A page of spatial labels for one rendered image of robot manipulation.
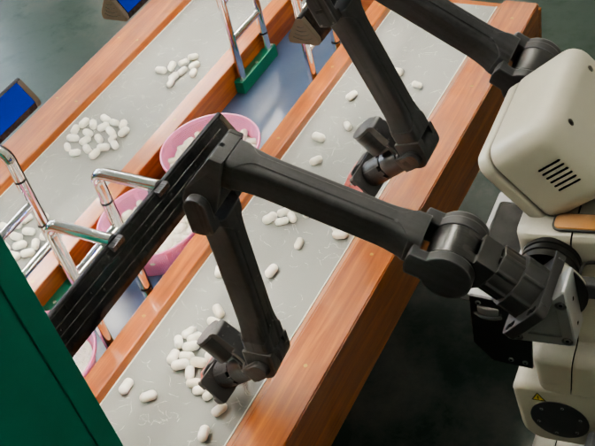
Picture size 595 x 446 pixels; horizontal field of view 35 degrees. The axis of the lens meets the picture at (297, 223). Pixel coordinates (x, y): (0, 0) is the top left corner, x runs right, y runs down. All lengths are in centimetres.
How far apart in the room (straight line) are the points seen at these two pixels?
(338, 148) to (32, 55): 262
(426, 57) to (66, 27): 259
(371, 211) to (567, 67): 35
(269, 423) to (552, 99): 82
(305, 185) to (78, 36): 346
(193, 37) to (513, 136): 173
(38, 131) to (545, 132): 172
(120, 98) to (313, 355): 118
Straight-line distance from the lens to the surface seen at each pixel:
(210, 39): 288
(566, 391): 170
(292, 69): 277
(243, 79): 271
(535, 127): 130
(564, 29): 400
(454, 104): 237
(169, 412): 189
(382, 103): 178
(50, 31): 485
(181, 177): 180
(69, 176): 253
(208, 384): 179
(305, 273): 204
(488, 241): 131
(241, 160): 134
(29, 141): 268
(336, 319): 190
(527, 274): 130
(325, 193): 132
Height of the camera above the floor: 220
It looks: 43 degrees down
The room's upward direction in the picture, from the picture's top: 15 degrees counter-clockwise
